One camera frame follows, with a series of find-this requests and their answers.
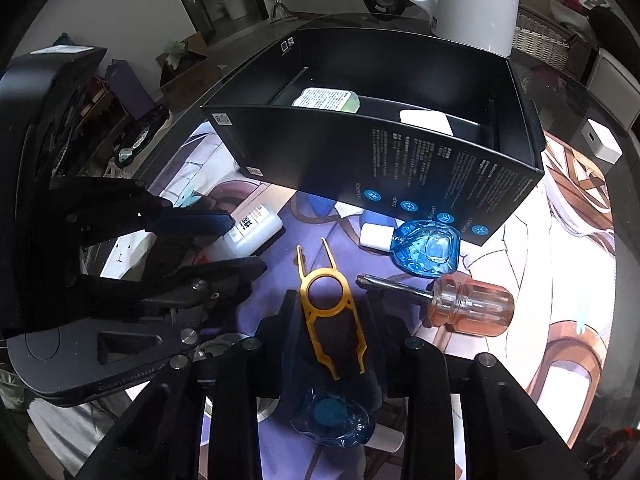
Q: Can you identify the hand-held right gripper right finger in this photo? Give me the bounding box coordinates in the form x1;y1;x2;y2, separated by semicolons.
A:
365;290;588;480

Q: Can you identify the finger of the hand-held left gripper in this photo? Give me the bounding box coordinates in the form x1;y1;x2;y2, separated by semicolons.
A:
7;255;269;406
50;176;237;249

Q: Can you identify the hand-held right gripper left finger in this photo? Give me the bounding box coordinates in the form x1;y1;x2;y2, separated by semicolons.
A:
75;290;306;480

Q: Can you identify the yellow plastic puller tool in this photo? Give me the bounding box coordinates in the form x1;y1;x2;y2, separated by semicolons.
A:
296;238;368;381

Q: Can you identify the white bottle red cap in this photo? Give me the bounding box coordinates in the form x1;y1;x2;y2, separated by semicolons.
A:
192;205;285;263

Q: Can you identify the orange clear handle screwdriver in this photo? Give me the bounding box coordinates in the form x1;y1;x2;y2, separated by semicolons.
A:
356;274;516;337

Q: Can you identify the black cardboard storage box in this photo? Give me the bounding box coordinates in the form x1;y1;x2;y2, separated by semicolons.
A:
200;27;546;247

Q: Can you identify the black patterned object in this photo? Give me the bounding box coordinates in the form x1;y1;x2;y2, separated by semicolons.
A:
115;110;171;168

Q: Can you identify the purple bag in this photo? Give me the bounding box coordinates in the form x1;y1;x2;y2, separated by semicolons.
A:
107;58;156;118

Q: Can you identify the brown cardboard box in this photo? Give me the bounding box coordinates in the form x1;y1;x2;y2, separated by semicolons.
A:
156;32;223;111

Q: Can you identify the white flat case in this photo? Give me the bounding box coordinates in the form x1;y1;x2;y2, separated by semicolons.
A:
399;108;455;136

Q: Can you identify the white charger adapter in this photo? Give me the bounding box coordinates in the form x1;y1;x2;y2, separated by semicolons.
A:
584;119;623;163

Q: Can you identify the white electric kettle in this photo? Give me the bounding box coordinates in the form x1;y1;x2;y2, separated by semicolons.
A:
400;0;532;57

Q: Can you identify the wicker basket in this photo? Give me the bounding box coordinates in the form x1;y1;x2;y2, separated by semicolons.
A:
514;5;571;68

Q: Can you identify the black jacket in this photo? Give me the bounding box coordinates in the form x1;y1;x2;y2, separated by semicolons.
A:
590;7;640;61

